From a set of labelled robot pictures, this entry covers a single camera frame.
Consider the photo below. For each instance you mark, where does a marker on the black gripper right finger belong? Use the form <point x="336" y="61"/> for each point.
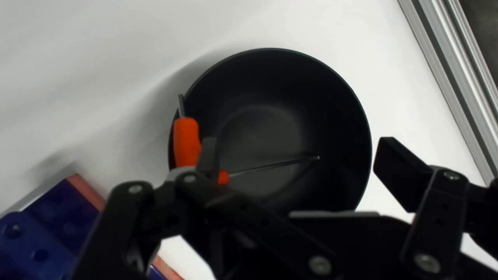
<point x="441" y="207"/>

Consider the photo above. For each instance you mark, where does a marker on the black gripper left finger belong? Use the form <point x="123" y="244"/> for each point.
<point x="129" y="223"/>

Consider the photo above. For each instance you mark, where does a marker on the black round bowl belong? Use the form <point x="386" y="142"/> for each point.
<point x="290" y="93"/>

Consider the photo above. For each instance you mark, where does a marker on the aluminium profile rail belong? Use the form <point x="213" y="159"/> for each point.
<point x="451" y="62"/>

